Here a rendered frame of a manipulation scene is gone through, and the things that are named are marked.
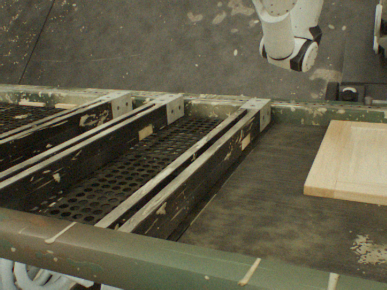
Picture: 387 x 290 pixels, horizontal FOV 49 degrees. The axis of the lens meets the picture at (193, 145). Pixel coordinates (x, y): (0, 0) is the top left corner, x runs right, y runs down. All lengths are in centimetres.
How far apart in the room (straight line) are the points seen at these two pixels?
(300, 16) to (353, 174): 41
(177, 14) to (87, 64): 69
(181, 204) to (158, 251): 54
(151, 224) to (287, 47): 57
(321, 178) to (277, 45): 33
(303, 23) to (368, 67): 112
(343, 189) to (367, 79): 136
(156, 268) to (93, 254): 3
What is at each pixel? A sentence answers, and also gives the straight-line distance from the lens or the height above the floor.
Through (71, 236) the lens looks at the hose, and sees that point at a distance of 22.
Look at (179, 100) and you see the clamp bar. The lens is 139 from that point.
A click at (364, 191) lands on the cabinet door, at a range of 86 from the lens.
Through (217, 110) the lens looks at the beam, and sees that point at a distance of 138.
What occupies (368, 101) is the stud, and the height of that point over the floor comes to 88.
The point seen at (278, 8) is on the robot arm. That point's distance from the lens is 90.
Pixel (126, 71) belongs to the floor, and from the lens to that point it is 278.
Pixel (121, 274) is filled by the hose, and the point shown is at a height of 192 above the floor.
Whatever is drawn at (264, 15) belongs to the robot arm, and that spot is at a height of 132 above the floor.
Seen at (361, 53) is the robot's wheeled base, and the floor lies 17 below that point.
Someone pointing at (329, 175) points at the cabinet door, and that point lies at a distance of 91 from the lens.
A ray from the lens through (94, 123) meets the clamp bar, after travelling 134.
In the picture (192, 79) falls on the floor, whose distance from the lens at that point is 255.
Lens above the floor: 211
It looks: 62 degrees down
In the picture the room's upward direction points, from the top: 46 degrees counter-clockwise
